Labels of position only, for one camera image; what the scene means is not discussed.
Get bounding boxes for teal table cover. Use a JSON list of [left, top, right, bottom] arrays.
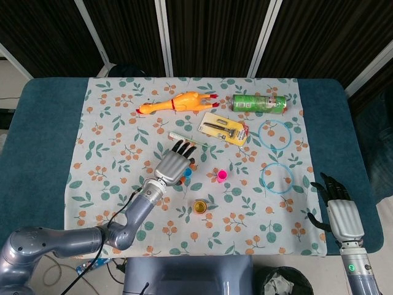
[[0, 76, 384, 256]]

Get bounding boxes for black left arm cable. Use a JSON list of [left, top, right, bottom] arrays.
[[56, 184, 147, 295]]

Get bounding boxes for black trash bin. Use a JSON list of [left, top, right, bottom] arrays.
[[254, 265, 314, 295]]

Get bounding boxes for thin blue plastic ring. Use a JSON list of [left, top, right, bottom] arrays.
[[261, 162, 294, 195], [257, 119, 292, 151]]

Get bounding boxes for black floor cable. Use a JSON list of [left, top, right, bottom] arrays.
[[106, 257, 127, 285]]

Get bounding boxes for green toothbrush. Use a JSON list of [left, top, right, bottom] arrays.
[[169, 132, 209, 148]]

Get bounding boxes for colourful snack packet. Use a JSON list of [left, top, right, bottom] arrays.
[[76, 257, 112, 277]]

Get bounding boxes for black bag behind table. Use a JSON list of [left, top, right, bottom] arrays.
[[109, 63, 148, 78]]

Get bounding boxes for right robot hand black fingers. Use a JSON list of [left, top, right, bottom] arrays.
[[308, 171, 366, 244]]

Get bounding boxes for green chip can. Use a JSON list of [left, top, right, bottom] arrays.
[[232, 93, 289, 114]]

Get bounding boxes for black floor device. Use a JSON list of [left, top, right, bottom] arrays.
[[0, 108, 15, 130]]

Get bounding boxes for dark slatted partition panel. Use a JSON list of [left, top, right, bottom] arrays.
[[82, 0, 168, 77], [256, 0, 393, 90], [0, 0, 107, 79], [165, 0, 273, 77]]

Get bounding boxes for razor on yellow card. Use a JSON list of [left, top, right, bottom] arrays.
[[198, 111, 250, 146]]

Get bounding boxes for floral print tablecloth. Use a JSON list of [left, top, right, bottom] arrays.
[[63, 76, 328, 259]]

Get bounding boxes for white partition post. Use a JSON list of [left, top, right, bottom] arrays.
[[344, 39, 393, 98], [73, 0, 116, 77], [154, 0, 173, 77], [0, 42, 34, 81], [247, 0, 282, 77]]

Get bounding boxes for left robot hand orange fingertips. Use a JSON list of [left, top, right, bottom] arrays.
[[153, 140, 198, 187]]

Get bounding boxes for yellow rubber chicken toy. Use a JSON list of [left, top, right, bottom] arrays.
[[137, 90, 221, 117]]

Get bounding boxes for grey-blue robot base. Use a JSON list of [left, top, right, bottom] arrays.
[[122, 254, 254, 295]]

